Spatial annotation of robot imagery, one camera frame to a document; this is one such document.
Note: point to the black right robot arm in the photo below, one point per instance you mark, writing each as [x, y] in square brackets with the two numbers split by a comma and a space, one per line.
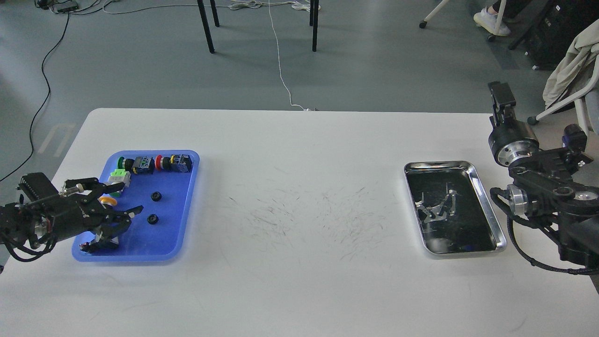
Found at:
[543, 194]

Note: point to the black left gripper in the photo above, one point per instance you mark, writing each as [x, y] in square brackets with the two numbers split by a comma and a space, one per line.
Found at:
[69, 217]

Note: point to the white green push button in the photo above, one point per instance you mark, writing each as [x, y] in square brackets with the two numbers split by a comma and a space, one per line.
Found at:
[119, 175]

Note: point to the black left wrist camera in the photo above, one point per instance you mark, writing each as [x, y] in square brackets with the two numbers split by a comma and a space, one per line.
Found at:
[39, 190]

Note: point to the black switch block red tip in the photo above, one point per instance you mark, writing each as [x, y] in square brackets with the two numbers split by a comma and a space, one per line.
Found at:
[97, 245]

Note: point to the red push button switch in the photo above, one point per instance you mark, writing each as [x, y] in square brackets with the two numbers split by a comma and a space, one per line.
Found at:
[174, 163]

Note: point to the white chair with beige jacket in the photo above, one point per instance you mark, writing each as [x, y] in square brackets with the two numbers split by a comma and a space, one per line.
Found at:
[574, 77]

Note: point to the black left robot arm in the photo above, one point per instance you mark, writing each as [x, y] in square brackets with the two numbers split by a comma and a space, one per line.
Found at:
[43, 216]

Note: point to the small black gear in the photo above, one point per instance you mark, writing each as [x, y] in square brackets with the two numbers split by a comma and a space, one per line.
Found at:
[152, 219]
[156, 196]

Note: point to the blue plastic tray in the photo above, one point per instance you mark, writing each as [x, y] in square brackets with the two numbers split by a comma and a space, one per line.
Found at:
[144, 242]

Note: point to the white rolling chair base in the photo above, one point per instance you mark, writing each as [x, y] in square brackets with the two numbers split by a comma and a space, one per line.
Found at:
[490, 36]

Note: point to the person's white sneaker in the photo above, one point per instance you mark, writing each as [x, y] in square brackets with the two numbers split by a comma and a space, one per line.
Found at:
[488, 21]

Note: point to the green push button switch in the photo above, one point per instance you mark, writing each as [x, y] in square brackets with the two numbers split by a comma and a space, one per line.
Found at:
[140, 165]

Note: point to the shiny metal tray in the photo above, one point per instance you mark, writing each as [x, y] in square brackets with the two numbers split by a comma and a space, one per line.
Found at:
[454, 216]

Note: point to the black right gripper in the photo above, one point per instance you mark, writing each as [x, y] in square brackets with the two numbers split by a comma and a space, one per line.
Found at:
[510, 139]

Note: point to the yellow push button switch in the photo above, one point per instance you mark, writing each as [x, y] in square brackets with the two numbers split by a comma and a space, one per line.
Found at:
[108, 200]

